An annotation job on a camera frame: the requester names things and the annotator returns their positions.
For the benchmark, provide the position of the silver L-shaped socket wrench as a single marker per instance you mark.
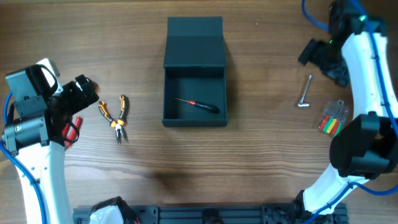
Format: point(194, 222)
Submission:
point(301, 103)

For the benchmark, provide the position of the red handled cutters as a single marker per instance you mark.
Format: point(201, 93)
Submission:
point(71, 131)

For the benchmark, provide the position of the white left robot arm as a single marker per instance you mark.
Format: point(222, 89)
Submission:
point(37, 109)

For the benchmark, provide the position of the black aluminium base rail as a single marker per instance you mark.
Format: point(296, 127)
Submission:
point(268, 213)

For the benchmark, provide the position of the black red screwdriver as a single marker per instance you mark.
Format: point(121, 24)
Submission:
point(203, 106)

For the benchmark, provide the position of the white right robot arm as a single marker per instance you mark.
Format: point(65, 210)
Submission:
point(365, 148)

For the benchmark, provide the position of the black open box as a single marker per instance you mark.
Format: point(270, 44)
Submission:
point(194, 69)

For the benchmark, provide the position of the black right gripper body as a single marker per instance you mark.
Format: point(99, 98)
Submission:
point(319, 55)

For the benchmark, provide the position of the clear case coloured screwdrivers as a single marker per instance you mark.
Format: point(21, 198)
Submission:
point(334, 118)

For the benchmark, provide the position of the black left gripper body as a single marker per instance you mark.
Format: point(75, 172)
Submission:
point(74, 96)

